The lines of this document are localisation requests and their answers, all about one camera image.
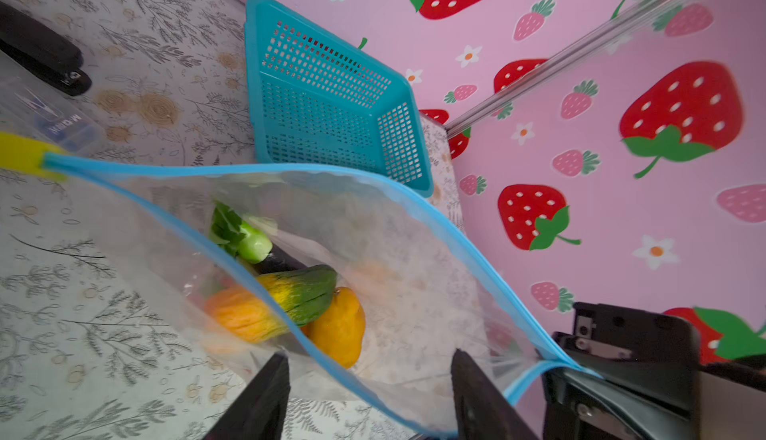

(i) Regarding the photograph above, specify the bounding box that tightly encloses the black stapler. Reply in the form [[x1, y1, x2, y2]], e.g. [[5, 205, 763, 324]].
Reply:
[[1, 2, 92, 96]]

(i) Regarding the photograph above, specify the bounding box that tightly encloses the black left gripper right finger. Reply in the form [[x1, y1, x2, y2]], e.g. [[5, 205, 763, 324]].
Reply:
[[451, 349, 538, 440]]

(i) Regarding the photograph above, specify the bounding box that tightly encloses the dark eggplant toy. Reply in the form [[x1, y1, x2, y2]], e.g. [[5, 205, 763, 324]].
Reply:
[[237, 221, 305, 274]]

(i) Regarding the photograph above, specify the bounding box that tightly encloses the clear plastic staple box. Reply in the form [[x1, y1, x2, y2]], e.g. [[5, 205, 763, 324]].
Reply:
[[1, 54, 105, 157]]

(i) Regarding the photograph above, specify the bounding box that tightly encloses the teal plastic basket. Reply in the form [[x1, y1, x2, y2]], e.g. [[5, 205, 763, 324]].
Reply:
[[243, 0, 434, 198]]

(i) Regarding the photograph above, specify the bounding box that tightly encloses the green leafy vegetable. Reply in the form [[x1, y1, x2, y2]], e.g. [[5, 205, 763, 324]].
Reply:
[[209, 201, 249, 258]]

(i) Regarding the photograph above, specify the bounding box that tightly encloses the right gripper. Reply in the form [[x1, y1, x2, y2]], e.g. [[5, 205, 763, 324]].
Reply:
[[543, 302, 765, 439]]

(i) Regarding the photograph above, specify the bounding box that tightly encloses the clear zip top bag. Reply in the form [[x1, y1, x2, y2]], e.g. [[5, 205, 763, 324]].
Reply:
[[0, 130, 600, 439]]

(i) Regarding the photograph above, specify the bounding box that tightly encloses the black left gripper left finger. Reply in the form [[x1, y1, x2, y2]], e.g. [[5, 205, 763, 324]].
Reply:
[[203, 353, 290, 440]]

